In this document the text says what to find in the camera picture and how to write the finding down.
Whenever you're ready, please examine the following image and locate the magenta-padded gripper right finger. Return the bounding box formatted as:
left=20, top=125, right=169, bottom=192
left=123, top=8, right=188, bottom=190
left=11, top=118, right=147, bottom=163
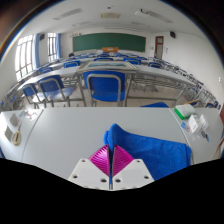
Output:
left=110, top=145, right=155, bottom=191

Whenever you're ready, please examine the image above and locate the blue metal-framed chair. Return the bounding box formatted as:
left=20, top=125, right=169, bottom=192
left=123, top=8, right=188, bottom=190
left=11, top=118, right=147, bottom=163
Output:
left=37, top=74, right=75, bottom=108
left=82, top=70, right=127, bottom=108
left=139, top=101, right=169, bottom=108
left=21, top=83, right=44, bottom=109

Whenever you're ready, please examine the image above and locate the large window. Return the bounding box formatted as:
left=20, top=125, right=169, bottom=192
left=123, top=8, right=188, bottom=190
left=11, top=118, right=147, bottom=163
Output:
left=14, top=34, right=35, bottom=81

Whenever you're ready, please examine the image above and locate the group of ceiling lights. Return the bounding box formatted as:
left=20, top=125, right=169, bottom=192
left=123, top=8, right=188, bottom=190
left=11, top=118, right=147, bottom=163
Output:
left=53, top=7, right=174, bottom=31

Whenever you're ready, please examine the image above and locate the blue towel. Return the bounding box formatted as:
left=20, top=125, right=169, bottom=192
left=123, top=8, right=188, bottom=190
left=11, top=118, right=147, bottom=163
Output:
left=103, top=123, right=193, bottom=182

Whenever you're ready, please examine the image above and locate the small white box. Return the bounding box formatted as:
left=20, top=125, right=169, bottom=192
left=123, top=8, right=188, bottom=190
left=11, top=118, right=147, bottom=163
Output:
left=198, top=114, right=210, bottom=131
left=187, top=114, right=201, bottom=134

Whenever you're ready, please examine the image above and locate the green chalkboard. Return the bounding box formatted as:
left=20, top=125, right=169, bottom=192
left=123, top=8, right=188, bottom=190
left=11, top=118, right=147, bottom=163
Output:
left=72, top=32, right=147, bottom=53

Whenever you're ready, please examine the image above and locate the ceiling air vent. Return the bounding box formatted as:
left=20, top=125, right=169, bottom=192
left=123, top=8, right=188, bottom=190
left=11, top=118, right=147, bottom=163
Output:
left=99, top=12, right=122, bottom=19

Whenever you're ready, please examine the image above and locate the red door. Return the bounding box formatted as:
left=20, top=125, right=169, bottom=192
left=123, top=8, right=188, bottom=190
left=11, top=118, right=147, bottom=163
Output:
left=218, top=105, right=224, bottom=129

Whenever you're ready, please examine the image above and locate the group of blue chairs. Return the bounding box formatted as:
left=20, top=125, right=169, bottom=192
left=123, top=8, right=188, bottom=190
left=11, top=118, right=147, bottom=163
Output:
left=36, top=51, right=218, bottom=109

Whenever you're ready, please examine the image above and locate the long grey desk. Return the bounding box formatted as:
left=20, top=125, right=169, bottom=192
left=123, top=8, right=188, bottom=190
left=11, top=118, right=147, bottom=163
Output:
left=16, top=63, right=201, bottom=108

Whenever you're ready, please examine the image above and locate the blue curtain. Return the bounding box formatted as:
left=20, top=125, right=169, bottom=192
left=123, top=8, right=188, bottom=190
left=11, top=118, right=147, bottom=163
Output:
left=55, top=32, right=62, bottom=60
left=34, top=33, right=41, bottom=69

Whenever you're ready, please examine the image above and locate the narrow window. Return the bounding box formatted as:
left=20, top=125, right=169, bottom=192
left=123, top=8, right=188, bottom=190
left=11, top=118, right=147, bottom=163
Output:
left=46, top=32, right=58, bottom=63

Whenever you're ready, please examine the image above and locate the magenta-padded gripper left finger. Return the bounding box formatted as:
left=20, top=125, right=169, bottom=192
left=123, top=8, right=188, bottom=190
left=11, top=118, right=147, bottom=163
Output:
left=68, top=144, right=111, bottom=190

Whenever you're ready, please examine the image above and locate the orange lectern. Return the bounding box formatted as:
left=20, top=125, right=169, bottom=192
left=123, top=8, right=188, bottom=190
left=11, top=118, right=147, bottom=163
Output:
left=101, top=46, right=119, bottom=53

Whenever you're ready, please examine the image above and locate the white ceiling projector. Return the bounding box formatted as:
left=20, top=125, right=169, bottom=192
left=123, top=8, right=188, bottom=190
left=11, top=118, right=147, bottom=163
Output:
left=134, top=8, right=149, bottom=17

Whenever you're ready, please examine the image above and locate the small blue packet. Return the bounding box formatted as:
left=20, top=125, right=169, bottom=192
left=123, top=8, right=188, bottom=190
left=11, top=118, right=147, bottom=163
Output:
left=180, top=121, right=191, bottom=133

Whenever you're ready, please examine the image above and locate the green and white box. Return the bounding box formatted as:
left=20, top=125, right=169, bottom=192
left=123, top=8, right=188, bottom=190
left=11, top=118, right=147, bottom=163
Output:
left=173, top=103, right=197, bottom=120

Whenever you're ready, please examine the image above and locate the brown door with window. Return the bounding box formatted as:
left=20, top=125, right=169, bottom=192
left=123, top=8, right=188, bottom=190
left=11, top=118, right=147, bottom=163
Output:
left=154, top=35, right=165, bottom=60

